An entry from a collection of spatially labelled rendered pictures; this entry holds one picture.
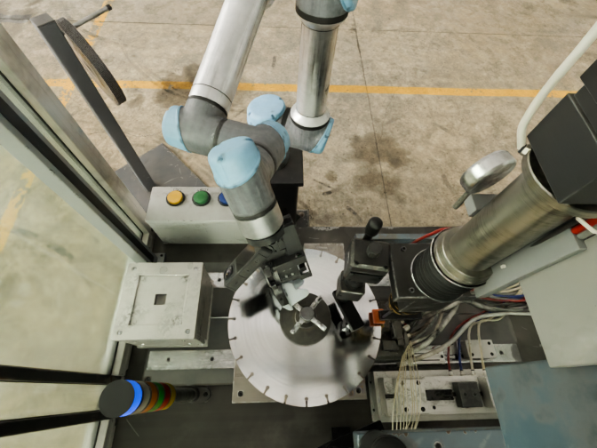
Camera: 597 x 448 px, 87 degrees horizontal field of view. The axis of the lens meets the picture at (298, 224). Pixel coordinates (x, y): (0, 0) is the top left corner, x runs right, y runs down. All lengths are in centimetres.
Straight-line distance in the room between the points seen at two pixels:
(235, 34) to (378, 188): 157
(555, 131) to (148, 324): 77
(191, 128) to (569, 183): 51
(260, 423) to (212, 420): 12
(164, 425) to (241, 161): 69
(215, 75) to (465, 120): 230
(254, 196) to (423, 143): 204
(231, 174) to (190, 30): 285
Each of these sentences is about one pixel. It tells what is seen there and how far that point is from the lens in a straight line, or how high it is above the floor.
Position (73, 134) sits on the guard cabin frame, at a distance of 75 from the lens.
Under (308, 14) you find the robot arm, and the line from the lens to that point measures 78.
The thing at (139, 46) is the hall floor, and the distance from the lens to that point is 319.
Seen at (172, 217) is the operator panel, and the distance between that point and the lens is 91.
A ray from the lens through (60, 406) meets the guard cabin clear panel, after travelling 81.
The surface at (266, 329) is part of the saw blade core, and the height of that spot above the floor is 95.
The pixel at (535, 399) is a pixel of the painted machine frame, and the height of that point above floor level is 129.
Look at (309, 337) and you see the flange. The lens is 70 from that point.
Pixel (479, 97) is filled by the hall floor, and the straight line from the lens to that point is 299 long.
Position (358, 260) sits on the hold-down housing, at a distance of 44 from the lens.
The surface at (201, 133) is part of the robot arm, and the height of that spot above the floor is 124.
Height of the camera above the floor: 165
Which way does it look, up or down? 62 degrees down
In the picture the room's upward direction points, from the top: 6 degrees clockwise
